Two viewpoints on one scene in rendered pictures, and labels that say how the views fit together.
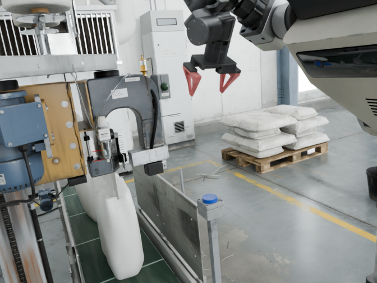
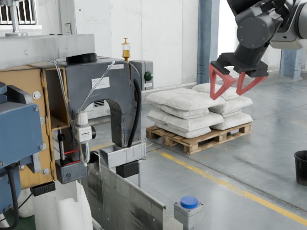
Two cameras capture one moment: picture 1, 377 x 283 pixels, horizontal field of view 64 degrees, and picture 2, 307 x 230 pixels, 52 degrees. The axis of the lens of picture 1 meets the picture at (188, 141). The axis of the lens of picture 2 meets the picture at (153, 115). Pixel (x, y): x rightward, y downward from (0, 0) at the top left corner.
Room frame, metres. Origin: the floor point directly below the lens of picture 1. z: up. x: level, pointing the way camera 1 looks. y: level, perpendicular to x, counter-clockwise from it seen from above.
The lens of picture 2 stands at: (0.15, 0.25, 1.43)
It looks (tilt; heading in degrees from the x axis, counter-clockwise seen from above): 16 degrees down; 348
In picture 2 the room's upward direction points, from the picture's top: 1 degrees counter-clockwise
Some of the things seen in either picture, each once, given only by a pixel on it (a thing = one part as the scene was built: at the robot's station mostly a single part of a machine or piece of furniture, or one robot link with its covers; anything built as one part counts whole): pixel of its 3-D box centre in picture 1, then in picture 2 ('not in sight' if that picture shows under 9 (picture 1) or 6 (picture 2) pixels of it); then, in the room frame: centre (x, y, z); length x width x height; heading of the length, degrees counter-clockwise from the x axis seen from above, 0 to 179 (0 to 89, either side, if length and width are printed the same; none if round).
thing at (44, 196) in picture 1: (48, 198); not in sight; (2.42, 1.25, 0.35); 0.30 x 0.15 x 0.15; 25
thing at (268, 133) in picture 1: (253, 129); (181, 107); (3.85, -0.87, 0.44); 0.66 x 0.42 x 0.14; 20
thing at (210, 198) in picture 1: (210, 199); (188, 203); (1.07, -0.06, 0.84); 0.06 x 0.06 x 0.02
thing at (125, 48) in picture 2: (142, 65); (125, 50); (1.11, 0.13, 1.37); 0.03 x 0.02 x 0.03; 25
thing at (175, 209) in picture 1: (160, 204); (104, 197); (1.71, 0.21, 0.54); 1.05 x 0.02 x 0.41; 25
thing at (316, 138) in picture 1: (302, 140); (226, 119); (3.95, -1.54, 0.20); 0.67 x 0.43 x 0.15; 115
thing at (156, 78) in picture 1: (160, 86); (140, 74); (1.15, 0.08, 1.28); 0.08 x 0.05 x 0.09; 25
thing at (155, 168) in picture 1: (157, 165); (131, 165); (1.12, 0.13, 0.98); 0.09 x 0.05 x 0.05; 115
